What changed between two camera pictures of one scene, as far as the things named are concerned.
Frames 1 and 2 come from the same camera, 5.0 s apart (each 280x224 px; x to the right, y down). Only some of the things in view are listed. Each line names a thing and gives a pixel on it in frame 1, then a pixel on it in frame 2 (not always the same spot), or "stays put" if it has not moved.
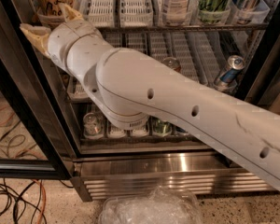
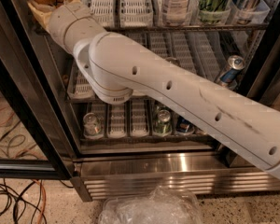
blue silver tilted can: x=228 y=79 stays put
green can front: x=161 y=128 stays put
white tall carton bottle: x=175 y=6 stays put
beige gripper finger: x=39 y=35 → x=42 y=13
